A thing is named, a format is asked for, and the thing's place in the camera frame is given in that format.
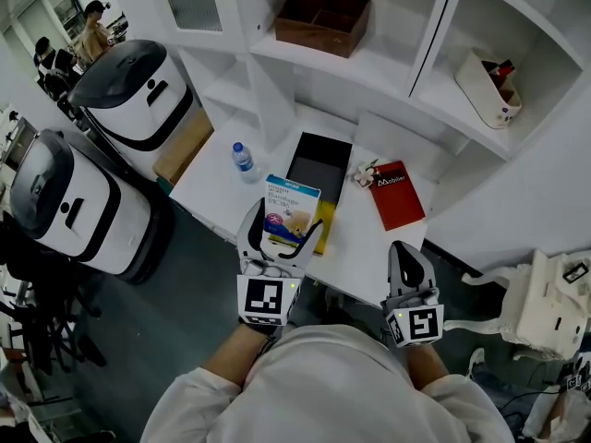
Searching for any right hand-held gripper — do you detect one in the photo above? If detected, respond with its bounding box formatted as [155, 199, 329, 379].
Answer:
[380, 240, 445, 349]

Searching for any person's white shoe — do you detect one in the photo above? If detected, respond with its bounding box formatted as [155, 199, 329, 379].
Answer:
[466, 347, 487, 381]

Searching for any black box container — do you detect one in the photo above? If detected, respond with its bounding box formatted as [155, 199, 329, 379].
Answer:
[284, 131, 355, 257]

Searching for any white fabric storage basket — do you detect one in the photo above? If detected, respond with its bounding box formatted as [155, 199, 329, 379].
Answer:
[453, 48, 524, 131]

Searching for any clear plastic water bottle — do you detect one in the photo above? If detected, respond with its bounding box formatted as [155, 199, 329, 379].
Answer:
[231, 141, 263, 185]

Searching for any black office chair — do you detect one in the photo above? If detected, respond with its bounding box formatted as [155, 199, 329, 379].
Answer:
[0, 212, 108, 376]

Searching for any person's left forearm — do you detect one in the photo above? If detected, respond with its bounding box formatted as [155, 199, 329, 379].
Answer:
[201, 321, 280, 390]

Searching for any white canvas bag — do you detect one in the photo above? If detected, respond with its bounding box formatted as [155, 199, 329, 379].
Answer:
[443, 248, 591, 362]

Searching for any red booklet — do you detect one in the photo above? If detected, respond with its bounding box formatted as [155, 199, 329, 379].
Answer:
[368, 160, 427, 233]

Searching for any black cable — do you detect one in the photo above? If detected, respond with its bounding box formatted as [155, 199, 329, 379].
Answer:
[498, 383, 573, 437]

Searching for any person's right forearm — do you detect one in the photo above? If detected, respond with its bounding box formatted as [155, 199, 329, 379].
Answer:
[403, 341, 452, 392]

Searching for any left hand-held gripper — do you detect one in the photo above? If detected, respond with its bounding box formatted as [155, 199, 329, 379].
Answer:
[235, 198, 325, 328]

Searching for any white black wheeled robot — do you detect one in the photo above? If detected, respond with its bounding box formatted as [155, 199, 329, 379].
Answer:
[8, 128, 175, 285]
[66, 39, 194, 153]

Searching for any brown wooden organizer box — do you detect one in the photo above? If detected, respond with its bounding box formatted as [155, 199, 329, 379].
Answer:
[273, 0, 373, 60]

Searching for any small white blue package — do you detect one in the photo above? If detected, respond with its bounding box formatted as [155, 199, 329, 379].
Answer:
[263, 174, 322, 250]

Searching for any person's white sweatshirt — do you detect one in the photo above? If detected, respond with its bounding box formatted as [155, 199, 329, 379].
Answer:
[139, 323, 517, 443]

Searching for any white shelf unit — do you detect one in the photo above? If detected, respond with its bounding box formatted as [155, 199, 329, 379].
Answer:
[142, 0, 591, 313]

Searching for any brown cardboard box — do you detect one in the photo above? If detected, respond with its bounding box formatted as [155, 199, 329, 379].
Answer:
[151, 107, 215, 187]

